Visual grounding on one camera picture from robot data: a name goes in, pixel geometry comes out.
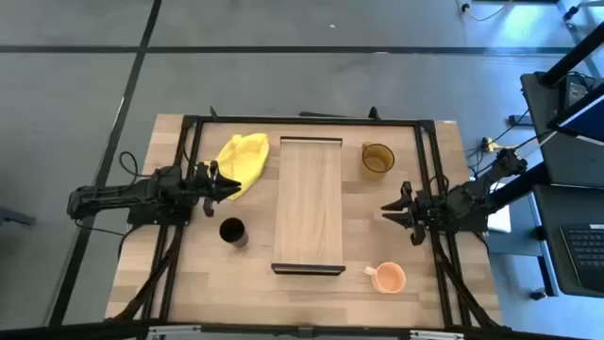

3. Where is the dark blue diagonal bar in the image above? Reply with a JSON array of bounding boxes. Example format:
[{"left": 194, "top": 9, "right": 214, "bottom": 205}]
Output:
[{"left": 485, "top": 162, "right": 551, "bottom": 213}]

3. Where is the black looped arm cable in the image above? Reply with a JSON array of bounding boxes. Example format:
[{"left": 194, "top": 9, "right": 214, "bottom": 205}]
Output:
[{"left": 117, "top": 150, "right": 151, "bottom": 184}]

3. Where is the white paper sheet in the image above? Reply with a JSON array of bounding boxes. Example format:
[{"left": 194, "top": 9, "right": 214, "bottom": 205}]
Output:
[{"left": 485, "top": 181, "right": 513, "bottom": 235}]

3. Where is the amber translucent mug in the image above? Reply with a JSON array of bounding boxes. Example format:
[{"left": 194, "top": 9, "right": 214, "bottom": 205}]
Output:
[{"left": 361, "top": 142, "right": 396, "bottom": 182}]

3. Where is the wooden shelf board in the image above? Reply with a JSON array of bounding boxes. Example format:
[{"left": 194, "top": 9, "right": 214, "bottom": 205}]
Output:
[{"left": 270, "top": 135, "right": 347, "bottom": 277}]

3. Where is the black side desk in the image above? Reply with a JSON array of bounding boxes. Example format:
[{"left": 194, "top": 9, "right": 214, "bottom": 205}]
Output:
[{"left": 520, "top": 70, "right": 604, "bottom": 299}]

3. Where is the yellow floor cable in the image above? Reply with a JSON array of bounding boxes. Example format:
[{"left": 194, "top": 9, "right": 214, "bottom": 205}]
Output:
[{"left": 454, "top": 0, "right": 514, "bottom": 24}]

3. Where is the black cup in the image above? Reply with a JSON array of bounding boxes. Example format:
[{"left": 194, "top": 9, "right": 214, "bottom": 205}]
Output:
[{"left": 218, "top": 216, "right": 250, "bottom": 249}]

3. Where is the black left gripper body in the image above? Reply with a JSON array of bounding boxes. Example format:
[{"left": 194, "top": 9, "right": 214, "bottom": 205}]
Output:
[{"left": 189, "top": 160, "right": 220, "bottom": 218}]

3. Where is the black aluminium table frame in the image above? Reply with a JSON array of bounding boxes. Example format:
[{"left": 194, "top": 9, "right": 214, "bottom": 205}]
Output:
[{"left": 106, "top": 105, "right": 512, "bottom": 334}]

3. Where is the black laptop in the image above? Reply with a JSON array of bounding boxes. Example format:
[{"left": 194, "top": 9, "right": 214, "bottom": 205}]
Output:
[{"left": 559, "top": 223, "right": 604, "bottom": 294}]

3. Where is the black diagonal pole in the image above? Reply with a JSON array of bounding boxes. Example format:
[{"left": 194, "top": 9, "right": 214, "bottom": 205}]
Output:
[{"left": 539, "top": 21, "right": 604, "bottom": 89}]

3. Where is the grey floor object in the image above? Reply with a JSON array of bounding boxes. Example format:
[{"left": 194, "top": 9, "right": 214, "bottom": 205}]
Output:
[{"left": 0, "top": 206, "right": 37, "bottom": 229}]

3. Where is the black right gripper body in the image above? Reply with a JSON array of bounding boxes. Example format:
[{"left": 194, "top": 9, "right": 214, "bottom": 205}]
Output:
[{"left": 399, "top": 180, "right": 447, "bottom": 247}]

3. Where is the yellow cloth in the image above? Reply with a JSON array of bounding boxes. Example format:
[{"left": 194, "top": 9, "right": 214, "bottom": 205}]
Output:
[{"left": 203, "top": 132, "right": 271, "bottom": 202}]

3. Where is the dark monitor screen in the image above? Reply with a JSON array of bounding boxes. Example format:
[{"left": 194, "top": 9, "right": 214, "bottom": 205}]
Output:
[{"left": 545, "top": 90, "right": 604, "bottom": 144}]

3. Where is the silver metal bracket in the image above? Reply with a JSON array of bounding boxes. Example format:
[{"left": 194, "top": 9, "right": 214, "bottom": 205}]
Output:
[
  {"left": 408, "top": 329, "right": 466, "bottom": 340},
  {"left": 146, "top": 324, "right": 203, "bottom": 340}
]

